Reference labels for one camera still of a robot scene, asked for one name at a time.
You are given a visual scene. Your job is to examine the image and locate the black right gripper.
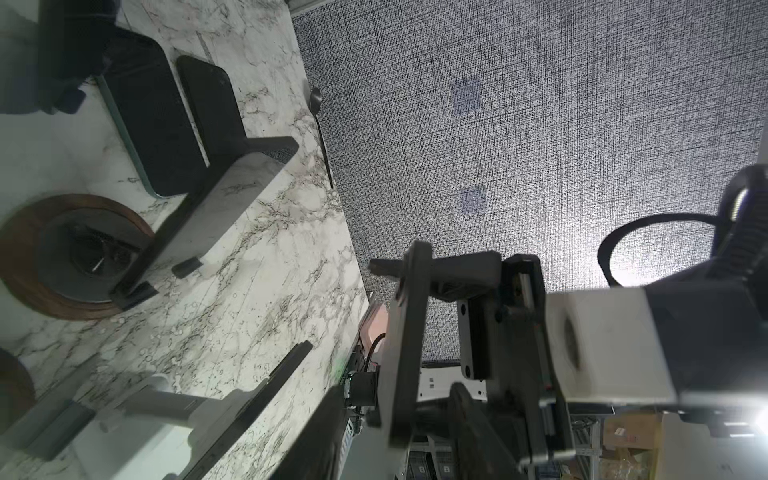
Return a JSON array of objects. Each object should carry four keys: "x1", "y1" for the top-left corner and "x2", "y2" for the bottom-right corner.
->
[{"x1": 369, "y1": 249, "x2": 575, "y2": 479}]

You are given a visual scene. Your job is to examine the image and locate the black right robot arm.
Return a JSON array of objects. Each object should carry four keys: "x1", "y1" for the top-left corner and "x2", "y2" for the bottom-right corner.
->
[{"x1": 369, "y1": 163, "x2": 767, "y2": 479}]

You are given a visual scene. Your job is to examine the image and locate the black phone right wooden stand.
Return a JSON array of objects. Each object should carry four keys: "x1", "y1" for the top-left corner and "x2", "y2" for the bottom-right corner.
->
[{"x1": 110, "y1": 136, "x2": 298, "y2": 311}]

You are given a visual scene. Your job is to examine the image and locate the white front phone stand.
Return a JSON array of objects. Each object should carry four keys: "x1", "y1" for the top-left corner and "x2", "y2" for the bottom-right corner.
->
[{"x1": 72, "y1": 375, "x2": 260, "y2": 479}]

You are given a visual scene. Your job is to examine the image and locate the round wooden right stand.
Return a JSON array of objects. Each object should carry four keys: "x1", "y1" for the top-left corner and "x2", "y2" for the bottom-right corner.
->
[{"x1": 1, "y1": 194, "x2": 154, "y2": 321}]

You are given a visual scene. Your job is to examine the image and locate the pink pad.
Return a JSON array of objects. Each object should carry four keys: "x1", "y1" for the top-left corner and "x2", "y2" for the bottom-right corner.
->
[{"x1": 358, "y1": 301, "x2": 389, "y2": 351}]

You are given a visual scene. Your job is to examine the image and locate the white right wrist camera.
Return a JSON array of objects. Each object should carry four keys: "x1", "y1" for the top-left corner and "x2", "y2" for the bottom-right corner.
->
[{"x1": 545, "y1": 288, "x2": 677, "y2": 405}]

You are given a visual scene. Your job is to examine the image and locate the black corrugated cable hose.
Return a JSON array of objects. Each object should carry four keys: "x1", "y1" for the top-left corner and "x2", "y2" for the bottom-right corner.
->
[{"x1": 597, "y1": 212, "x2": 721, "y2": 289}]

